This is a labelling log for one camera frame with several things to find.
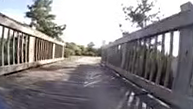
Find distant green trees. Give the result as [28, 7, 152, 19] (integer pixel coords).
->
[63, 39, 104, 61]

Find wooden bridge deck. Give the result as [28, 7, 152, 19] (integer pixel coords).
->
[0, 47, 185, 109]

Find thin sparse tree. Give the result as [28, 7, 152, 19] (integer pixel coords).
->
[118, 0, 163, 33]

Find weathered wooden railing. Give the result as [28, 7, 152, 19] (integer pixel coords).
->
[0, 9, 69, 86]
[96, 0, 193, 109]

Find green pine tree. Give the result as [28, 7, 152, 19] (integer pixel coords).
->
[23, 0, 69, 41]

